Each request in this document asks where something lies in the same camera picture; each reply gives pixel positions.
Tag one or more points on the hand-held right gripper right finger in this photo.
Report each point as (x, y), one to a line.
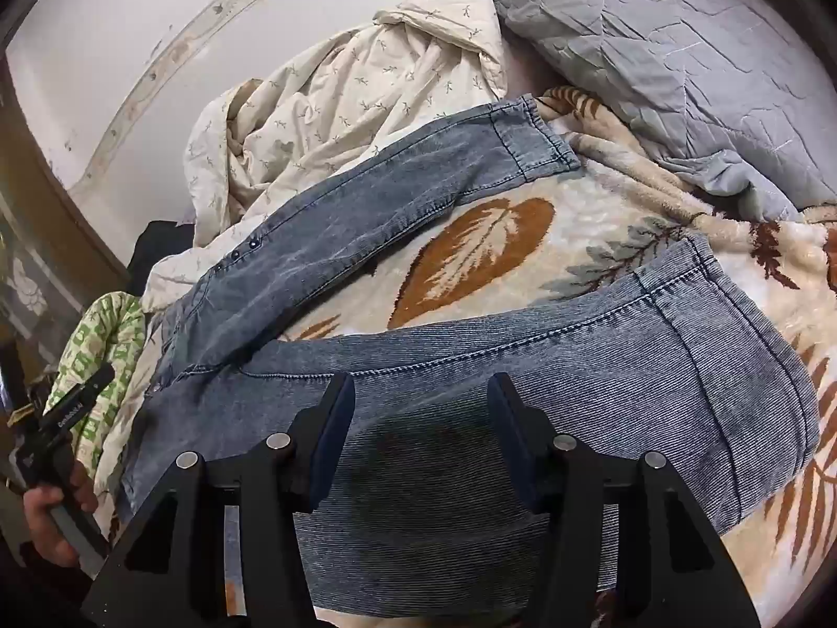
(509, 433)

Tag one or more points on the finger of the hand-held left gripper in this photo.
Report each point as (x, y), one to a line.
(84, 390)

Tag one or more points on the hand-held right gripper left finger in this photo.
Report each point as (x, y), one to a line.
(332, 432)

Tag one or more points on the blue denim pants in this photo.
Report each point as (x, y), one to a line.
(497, 366)

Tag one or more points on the person's left hand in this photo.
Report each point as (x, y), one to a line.
(59, 517)

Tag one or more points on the green and white patterned cloth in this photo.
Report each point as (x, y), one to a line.
(104, 366)

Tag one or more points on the dark cloth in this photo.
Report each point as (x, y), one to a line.
(157, 242)

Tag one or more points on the wooden cabinet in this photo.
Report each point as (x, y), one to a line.
(46, 229)

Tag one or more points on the leaf print fleece blanket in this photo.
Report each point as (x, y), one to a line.
(497, 235)

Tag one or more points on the cream leaf print quilt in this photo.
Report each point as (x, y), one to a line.
(340, 104)

